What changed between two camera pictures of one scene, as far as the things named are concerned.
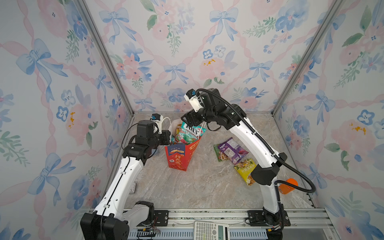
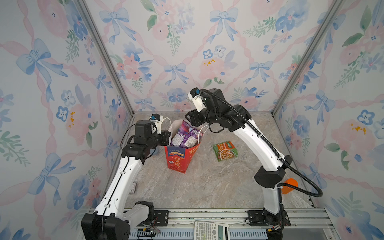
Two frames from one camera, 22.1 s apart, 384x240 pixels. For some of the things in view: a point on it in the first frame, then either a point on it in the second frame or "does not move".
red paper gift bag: [179, 155] does not move
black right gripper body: [202, 117] does not move
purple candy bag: [232, 150] → [186, 137]
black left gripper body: [160, 139] does not move
